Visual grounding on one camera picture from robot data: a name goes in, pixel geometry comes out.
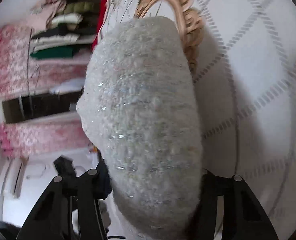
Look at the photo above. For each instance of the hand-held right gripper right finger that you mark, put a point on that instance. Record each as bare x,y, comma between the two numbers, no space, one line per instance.
213,187

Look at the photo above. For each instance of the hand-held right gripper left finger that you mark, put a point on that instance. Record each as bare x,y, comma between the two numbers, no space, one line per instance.
87,187

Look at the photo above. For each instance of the white tweed jacket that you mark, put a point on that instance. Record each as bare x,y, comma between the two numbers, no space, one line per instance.
143,110

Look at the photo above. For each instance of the clothes on rack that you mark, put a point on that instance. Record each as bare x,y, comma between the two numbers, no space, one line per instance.
62,20

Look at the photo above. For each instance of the black cloth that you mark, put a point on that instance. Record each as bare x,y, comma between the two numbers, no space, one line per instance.
64,166

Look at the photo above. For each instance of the white grid-patterned cloth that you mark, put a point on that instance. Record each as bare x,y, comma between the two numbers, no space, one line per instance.
250,80

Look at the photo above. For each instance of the pink floral curtain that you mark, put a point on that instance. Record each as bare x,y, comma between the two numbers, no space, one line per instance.
15,62

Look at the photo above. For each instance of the red floral blanket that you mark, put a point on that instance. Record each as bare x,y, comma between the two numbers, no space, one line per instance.
103,7

